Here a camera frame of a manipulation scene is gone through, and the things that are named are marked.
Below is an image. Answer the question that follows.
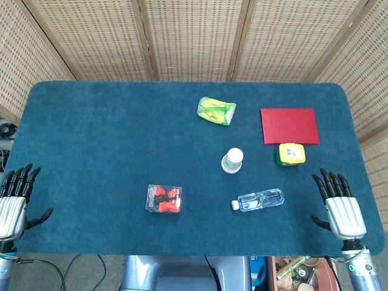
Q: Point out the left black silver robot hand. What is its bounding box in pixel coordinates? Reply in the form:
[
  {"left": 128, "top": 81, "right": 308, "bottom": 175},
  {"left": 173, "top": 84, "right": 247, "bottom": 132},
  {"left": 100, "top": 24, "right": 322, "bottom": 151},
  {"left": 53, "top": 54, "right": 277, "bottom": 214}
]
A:
[{"left": 0, "top": 163, "right": 54, "bottom": 242}]

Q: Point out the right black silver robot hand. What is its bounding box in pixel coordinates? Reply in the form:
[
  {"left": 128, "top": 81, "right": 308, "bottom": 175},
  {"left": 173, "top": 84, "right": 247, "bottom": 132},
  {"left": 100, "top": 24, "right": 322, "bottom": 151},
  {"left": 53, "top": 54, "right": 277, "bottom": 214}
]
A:
[{"left": 311, "top": 168, "right": 367, "bottom": 241}]

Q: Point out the white paper cup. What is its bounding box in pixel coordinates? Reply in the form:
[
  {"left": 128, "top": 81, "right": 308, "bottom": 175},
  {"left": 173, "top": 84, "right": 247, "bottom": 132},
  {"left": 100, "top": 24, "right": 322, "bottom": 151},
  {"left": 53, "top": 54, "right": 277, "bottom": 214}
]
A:
[{"left": 221, "top": 147, "right": 245, "bottom": 174}]

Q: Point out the pink box of clutter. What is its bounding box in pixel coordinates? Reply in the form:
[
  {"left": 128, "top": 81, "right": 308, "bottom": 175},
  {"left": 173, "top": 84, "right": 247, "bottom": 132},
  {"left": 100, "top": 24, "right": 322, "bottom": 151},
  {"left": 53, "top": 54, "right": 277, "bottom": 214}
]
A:
[{"left": 266, "top": 256, "right": 342, "bottom": 291}]

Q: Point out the green container yellow lid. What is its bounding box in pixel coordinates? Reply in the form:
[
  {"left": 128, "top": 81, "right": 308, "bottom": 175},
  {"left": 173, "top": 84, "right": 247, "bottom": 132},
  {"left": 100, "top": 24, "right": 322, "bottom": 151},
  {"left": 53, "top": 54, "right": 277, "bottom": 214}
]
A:
[{"left": 275, "top": 142, "right": 306, "bottom": 167}]

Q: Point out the clear plastic water bottle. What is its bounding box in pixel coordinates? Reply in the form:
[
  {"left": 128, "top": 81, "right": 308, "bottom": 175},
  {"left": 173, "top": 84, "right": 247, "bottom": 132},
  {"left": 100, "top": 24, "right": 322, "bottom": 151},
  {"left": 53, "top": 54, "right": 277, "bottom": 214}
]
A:
[{"left": 232, "top": 188, "right": 286, "bottom": 213}]

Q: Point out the blue plastic object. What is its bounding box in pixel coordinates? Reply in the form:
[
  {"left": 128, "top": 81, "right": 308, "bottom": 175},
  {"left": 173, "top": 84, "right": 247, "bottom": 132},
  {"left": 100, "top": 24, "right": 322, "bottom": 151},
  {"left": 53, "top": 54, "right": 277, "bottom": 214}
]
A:
[{"left": 250, "top": 256, "right": 267, "bottom": 286}]

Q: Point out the red flat booklet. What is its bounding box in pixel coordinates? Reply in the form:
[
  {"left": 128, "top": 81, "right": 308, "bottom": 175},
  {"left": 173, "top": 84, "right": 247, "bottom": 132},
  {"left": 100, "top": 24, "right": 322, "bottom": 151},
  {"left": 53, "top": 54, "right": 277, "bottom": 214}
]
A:
[{"left": 260, "top": 108, "right": 321, "bottom": 146}]

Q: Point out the blue table mat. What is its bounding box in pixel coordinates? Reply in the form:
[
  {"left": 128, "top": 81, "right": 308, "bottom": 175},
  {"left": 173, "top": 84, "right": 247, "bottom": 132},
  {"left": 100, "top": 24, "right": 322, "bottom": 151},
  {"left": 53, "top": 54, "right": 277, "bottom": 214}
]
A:
[{"left": 0, "top": 81, "right": 386, "bottom": 256}]

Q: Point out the woven folding screen panel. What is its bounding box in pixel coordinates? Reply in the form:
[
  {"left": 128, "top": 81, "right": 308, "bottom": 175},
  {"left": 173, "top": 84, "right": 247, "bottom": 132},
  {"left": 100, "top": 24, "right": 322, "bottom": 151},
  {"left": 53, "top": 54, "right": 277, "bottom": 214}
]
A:
[
  {"left": 138, "top": 0, "right": 252, "bottom": 82},
  {"left": 232, "top": 0, "right": 376, "bottom": 82},
  {"left": 313, "top": 0, "right": 388, "bottom": 219},
  {"left": 22, "top": 0, "right": 157, "bottom": 82},
  {"left": 0, "top": 0, "right": 76, "bottom": 125}
]

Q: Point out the clear box of red capsules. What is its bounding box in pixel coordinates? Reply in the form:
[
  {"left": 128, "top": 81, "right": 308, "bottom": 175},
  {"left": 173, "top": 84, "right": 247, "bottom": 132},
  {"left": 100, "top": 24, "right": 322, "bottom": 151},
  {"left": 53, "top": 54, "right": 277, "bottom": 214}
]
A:
[{"left": 145, "top": 184, "right": 183, "bottom": 215}]

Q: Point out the green yellow tissue pack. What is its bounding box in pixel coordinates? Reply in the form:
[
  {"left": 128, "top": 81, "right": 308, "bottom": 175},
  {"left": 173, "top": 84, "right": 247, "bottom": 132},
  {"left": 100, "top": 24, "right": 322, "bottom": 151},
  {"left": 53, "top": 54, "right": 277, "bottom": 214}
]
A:
[{"left": 196, "top": 96, "right": 236, "bottom": 127}]

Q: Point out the grey-blue robot torso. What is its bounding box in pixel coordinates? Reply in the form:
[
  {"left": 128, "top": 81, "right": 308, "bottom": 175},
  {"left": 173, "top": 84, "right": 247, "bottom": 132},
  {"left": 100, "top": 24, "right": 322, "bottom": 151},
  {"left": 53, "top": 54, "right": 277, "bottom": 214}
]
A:
[{"left": 121, "top": 255, "right": 252, "bottom": 291}]

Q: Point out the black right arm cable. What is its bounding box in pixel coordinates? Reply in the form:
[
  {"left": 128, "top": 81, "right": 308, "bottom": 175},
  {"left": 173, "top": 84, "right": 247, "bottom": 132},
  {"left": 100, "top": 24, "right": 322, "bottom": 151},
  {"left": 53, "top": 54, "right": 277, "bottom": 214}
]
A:
[{"left": 326, "top": 244, "right": 367, "bottom": 265}]

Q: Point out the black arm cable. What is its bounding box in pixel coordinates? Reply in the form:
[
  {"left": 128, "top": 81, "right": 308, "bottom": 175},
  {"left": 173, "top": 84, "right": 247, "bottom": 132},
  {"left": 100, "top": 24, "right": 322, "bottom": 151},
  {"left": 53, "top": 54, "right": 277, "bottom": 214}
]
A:
[
  {"left": 326, "top": 244, "right": 367, "bottom": 265},
  {"left": 12, "top": 257, "right": 67, "bottom": 291}
]

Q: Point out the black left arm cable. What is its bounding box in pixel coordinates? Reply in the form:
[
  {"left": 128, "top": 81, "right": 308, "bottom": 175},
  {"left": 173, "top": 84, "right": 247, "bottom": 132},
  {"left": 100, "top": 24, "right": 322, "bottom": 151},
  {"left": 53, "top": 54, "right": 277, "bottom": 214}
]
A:
[{"left": 12, "top": 257, "right": 67, "bottom": 291}]

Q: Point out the black cable bundle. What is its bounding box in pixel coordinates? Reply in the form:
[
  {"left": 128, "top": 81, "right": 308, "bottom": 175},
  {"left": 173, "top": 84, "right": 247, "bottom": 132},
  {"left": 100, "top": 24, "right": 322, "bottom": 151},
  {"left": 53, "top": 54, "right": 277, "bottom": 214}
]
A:
[{"left": 0, "top": 122, "right": 16, "bottom": 139}]

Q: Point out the dark floor cable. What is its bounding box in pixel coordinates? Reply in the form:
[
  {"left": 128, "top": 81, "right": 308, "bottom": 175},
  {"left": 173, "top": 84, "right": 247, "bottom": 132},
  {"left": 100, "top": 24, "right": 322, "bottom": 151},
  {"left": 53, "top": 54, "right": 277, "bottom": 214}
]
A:
[{"left": 64, "top": 253, "right": 107, "bottom": 291}]

